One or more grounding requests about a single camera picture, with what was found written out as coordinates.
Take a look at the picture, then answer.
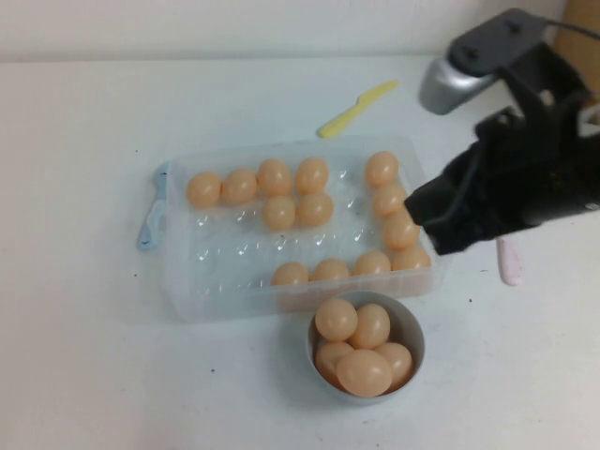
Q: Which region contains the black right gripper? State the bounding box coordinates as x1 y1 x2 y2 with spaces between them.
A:
404 139 600 257

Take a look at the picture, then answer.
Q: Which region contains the orange plastic egg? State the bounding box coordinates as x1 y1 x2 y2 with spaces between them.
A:
352 250 393 278
270 261 310 288
349 303 393 352
314 340 355 383
261 195 297 232
297 191 335 229
294 157 330 195
314 297 360 342
372 182 410 218
256 157 294 198
365 150 399 188
383 209 422 251
309 257 351 283
391 244 433 273
220 168 259 206
336 349 394 398
187 172 222 209
374 341 414 393

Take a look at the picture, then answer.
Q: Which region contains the translucent plastic egg box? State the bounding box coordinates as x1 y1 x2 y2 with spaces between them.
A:
158 135 435 324

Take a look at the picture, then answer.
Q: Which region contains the brown cardboard box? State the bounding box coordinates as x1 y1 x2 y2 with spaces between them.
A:
551 0 600 112

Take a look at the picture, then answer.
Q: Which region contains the pink plastic knife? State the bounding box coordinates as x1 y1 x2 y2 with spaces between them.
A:
495 236 525 287

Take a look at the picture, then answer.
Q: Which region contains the grey round bowl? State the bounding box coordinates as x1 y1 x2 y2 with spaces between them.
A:
307 289 427 411

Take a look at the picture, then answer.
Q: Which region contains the yellow plastic knife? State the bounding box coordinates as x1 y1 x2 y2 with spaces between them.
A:
317 79 401 140

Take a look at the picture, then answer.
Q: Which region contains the blue plastic knife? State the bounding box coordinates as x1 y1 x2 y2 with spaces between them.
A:
136 161 171 252

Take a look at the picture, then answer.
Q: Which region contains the thin black cable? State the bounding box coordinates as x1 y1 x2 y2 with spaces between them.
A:
538 17 600 38

